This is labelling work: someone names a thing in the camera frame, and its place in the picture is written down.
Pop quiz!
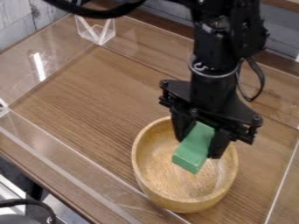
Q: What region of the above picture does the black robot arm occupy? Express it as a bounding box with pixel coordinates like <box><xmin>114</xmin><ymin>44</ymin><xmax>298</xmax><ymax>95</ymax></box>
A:
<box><xmin>161</xmin><ymin>0</ymin><xmax>269</xmax><ymax>159</ymax></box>

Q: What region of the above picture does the clear acrylic corner bracket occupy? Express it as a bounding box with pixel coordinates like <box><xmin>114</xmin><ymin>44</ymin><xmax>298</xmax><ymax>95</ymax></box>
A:
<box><xmin>75</xmin><ymin>16</ymin><xmax>117</xmax><ymax>46</ymax></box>

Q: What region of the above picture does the brown wooden bowl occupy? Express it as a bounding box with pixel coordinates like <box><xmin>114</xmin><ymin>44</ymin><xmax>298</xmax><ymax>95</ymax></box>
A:
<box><xmin>131</xmin><ymin>116</ymin><xmax>240</xmax><ymax>214</ymax></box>

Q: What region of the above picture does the clear acrylic tray wall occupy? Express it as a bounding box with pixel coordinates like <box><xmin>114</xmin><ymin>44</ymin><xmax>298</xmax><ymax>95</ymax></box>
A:
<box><xmin>0</xmin><ymin>99</ymin><xmax>191</xmax><ymax>224</ymax></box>

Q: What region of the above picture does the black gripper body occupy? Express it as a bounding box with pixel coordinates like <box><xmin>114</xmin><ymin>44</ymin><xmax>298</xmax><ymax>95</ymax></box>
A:
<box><xmin>158</xmin><ymin>73</ymin><xmax>265</xmax><ymax>145</ymax></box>

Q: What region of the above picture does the black cable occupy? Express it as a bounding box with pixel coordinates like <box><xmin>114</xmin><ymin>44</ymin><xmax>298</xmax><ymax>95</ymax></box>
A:
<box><xmin>0</xmin><ymin>199</ymin><xmax>57</xmax><ymax>224</ymax></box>

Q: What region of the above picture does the green rectangular block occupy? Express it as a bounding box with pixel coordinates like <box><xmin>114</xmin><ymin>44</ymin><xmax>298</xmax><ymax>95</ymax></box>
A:
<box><xmin>173</xmin><ymin>122</ymin><xmax>216</xmax><ymax>174</ymax></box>

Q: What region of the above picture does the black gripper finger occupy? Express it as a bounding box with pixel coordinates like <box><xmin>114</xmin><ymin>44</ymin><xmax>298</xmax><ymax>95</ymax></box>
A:
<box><xmin>209</xmin><ymin>128</ymin><xmax>237</xmax><ymax>159</ymax></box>
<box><xmin>171</xmin><ymin>106</ymin><xmax>197</xmax><ymax>142</ymax></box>

